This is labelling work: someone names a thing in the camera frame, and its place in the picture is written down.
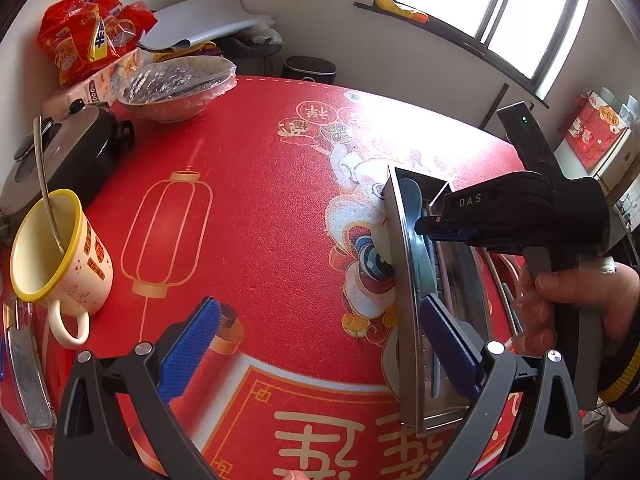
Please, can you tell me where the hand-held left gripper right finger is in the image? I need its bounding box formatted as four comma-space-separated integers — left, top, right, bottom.
419, 295, 586, 480

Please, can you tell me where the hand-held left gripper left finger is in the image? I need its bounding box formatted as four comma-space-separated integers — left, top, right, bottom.
52, 296, 221, 480

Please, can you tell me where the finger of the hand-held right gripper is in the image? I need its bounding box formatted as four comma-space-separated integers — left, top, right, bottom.
414, 212, 483, 247

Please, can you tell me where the teal spoon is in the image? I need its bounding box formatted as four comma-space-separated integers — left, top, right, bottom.
400, 177, 437, 301

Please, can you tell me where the steel utensil holder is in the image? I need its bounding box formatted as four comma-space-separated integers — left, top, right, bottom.
382, 164, 493, 433

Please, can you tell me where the person's right forearm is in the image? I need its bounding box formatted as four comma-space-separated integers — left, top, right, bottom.
595, 330, 640, 411

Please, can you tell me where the person's right hand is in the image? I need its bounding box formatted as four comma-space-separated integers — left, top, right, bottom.
512, 261, 640, 357

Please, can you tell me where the white refrigerator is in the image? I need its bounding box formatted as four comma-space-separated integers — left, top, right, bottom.
552, 91, 640, 201

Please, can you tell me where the red gift bag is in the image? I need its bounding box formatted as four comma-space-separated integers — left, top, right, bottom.
564, 91, 631, 171

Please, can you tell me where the clear plastic box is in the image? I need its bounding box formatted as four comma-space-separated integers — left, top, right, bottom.
597, 87, 623, 111

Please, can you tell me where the red printed tablecloth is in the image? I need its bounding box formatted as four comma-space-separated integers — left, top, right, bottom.
0, 75, 601, 480

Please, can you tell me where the yellow-rimmed enamel mug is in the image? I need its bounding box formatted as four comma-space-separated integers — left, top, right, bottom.
10, 189, 115, 350

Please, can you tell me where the flat steel tool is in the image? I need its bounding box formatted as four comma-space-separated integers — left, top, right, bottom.
2, 300, 56, 431

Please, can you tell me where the dark window sill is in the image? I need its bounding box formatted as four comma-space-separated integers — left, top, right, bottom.
354, 1, 550, 109

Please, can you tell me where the black trash can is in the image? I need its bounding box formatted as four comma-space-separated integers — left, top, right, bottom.
283, 56, 337, 84

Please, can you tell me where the dark-framed window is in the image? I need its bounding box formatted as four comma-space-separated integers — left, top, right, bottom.
375, 0, 596, 96

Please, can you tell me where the steel spoon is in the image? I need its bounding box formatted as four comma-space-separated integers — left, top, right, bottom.
32, 116, 66, 256

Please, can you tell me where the yellow orange bag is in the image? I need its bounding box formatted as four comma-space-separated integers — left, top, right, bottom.
376, 0, 430, 23

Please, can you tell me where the black electric pot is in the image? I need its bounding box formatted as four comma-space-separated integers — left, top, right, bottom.
0, 101, 136, 222

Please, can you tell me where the dark grey bin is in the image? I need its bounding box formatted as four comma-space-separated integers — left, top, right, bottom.
220, 25, 283, 78

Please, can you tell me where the bowl covered with plastic wrap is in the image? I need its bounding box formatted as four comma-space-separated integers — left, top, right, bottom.
117, 56, 237, 124

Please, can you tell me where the white printed box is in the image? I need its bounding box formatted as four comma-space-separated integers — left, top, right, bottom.
42, 50, 142, 112

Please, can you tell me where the white board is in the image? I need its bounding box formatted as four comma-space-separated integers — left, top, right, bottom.
137, 0, 276, 53

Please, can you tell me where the red snack bag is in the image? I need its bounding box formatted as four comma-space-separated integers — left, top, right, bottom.
37, 0, 158, 86

